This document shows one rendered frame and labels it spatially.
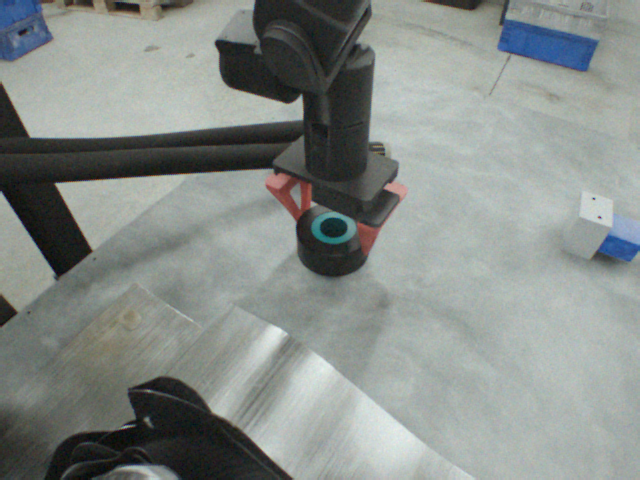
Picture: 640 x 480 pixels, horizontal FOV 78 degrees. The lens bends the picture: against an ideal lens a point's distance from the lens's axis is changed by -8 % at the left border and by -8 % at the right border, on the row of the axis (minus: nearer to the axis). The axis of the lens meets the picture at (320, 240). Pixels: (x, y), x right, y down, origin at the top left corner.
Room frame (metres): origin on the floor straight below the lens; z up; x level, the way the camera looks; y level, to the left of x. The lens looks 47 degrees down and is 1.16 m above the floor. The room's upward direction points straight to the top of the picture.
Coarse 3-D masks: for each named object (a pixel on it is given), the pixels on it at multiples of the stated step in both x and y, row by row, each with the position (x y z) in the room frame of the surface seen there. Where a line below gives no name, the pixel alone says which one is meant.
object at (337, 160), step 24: (312, 144) 0.30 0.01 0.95; (336, 144) 0.29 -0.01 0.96; (360, 144) 0.30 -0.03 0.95; (288, 168) 0.31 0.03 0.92; (312, 168) 0.30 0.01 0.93; (336, 168) 0.29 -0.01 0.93; (360, 168) 0.30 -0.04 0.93; (384, 168) 0.31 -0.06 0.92; (336, 192) 0.28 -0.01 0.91; (360, 192) 0.27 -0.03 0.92
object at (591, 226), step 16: (576, 208) 0.34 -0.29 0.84; (592, 208) 0.33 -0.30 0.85; (608, 208) 0.33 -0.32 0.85; (576, 224) 0.31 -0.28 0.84; (592, 224) 0.31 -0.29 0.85; (608, 224) 0.30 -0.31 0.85; (624, 224) 0.31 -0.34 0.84; (576, 240) 0.31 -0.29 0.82; (592, 240) 0.30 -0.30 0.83; (608, 240) 0.30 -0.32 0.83; (624, 240) 0.29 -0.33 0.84; (624, 256) 0.29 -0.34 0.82
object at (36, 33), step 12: (24, 24) 2.95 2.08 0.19; (36, 24) 3.03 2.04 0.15; (0, 36) 2.77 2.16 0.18; (12, 36) 2.84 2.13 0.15; (24, 36) 2.92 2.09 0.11; (36, 36) 3.00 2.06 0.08; (48, 36) 3.08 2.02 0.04; (0, 48) 2.78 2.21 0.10; (12, 48) 2.81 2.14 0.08; (24, 48) 2.88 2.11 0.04; (12, 60) 2.78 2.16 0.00
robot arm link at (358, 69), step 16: (352, 48) 0.31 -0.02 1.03; (368, 48) 0.32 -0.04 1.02; (352, 64) 0.30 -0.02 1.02; (368, 64) 0.30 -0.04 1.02; (336, 80) 0.29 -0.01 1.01; (352, 80) 0.29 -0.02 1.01; (368, 80) 0.30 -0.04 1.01; (304, 96) 0.31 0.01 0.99; (320, 96) 0.29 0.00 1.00; (336, 96) 0.29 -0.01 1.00; (352, 96) 0.29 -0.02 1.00; (368, 96) 0.30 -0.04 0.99; (304, 112) 0.31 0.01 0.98; (320, 112) 0.29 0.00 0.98; (336, 112) 0.29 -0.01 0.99; (352, 112) 0.29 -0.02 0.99; (368, 112) 0.30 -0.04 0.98; (336, 128) 0.29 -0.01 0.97
